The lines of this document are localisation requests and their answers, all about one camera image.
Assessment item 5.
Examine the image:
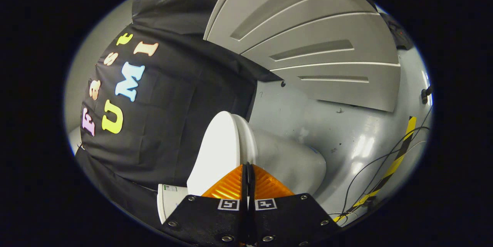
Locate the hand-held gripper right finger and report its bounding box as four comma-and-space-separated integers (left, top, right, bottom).
248, 163, 341, 247

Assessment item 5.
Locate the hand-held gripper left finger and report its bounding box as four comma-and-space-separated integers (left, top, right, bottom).
161, 163, 249, 247

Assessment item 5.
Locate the white toilet lid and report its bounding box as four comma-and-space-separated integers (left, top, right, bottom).
187, 111, 251, 197

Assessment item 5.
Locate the white ceramic toilet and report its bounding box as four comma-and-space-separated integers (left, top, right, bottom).
157, 115, 327, 224

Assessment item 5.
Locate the black backdrop cloth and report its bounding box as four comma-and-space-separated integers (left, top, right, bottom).
75, 0, 283, 232

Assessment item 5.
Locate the yellow black floor tape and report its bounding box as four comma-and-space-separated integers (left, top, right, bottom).
333, 116, 417, 223

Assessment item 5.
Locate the white drawer cabinet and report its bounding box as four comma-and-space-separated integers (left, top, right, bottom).
203, 0, 401, 113

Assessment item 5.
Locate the dark floor object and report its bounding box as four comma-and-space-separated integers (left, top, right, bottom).
379, 12, 414, 50

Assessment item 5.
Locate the black floor cable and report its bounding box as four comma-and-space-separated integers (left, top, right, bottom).
342, 105, 434, 217

